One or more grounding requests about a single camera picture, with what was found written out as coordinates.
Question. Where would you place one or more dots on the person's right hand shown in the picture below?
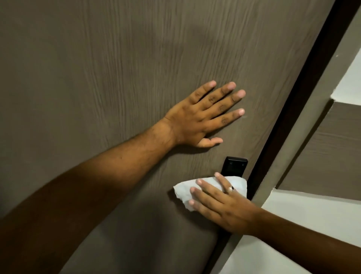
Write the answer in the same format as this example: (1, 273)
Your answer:
(228, 211)

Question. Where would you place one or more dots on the person's left hand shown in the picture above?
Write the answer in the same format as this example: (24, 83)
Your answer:
(191, 118)

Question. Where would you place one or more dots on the white wipe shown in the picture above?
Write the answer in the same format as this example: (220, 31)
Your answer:
(186, 190)

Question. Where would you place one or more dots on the person's right forearm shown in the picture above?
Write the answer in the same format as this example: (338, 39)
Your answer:
(304, 242)

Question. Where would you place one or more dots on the person's left forearm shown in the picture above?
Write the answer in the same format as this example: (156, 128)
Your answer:
(70, 203)

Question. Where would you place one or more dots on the grey-brown wooden door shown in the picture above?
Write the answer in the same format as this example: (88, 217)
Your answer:
(98, 70)

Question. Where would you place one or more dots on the grey-brown wooden wall panel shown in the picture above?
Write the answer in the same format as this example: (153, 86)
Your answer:
(324, 158)

